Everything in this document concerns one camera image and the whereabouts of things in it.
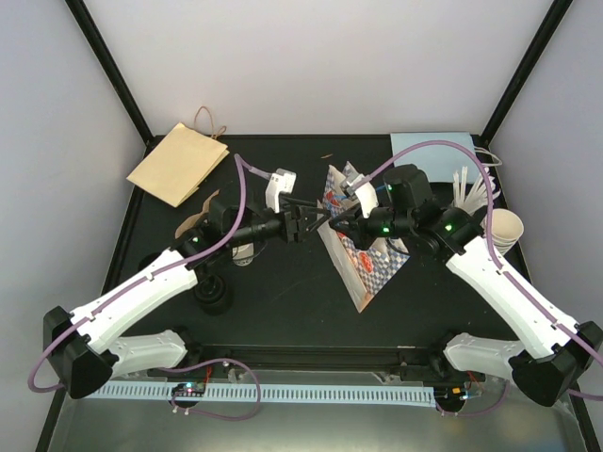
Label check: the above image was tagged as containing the small electronics board right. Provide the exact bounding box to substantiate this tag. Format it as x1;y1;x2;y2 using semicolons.
433;386;483;405

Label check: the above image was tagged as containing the stack of black lids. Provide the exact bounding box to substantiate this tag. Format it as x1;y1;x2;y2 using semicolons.
193;275;233;315

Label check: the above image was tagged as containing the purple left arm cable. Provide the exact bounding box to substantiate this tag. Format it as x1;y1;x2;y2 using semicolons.
27;154;277;393

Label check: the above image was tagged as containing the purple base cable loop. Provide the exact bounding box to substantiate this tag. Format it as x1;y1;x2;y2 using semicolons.
170;358;261;421

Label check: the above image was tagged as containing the small electronics board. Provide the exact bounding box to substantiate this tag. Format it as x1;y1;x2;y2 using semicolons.
171;382;205;402
433;386;483;405

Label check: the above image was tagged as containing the black frame post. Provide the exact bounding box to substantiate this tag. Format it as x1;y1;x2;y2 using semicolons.
480;0;573;147
65;0;155;147

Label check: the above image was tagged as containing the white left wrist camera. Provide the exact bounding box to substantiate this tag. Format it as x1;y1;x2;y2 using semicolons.
265;169;297;214

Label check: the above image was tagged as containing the right black frame post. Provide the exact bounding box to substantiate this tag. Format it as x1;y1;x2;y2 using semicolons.
480;0;573;147

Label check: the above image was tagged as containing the stack of paper cups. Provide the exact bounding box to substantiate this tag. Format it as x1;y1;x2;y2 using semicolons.
490;208;524;255

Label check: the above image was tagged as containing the white paper coffee cup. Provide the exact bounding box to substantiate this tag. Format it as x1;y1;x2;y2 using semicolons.
232;243;255;266

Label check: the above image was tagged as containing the light blue paper bag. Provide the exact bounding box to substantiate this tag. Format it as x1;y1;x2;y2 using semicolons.
390;132;482;184

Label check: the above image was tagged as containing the blue checkered paper bag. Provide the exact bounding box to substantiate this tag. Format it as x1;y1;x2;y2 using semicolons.
318;163;409;313

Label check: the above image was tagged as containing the small electronics board left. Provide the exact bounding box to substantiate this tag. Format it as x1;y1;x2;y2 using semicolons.
171;382;205;402

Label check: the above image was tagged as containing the brown kraft paper bag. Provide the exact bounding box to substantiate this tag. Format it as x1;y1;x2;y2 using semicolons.
126;105;229;207

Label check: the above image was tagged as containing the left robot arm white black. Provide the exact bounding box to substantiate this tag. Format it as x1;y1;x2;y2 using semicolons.
42;192;330;399

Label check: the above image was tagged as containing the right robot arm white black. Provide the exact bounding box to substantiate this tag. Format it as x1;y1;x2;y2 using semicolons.
328;164;602;407

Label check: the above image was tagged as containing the light blue slotted cable duct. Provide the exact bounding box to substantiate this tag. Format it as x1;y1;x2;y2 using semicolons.
89;380;435;408

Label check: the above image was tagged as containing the left black frame post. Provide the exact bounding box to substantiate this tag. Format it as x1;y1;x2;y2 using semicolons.
65;0;155;147

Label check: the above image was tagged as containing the brown cardboard cup carrier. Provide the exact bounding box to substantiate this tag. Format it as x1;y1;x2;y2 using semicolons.
174;189;220;239

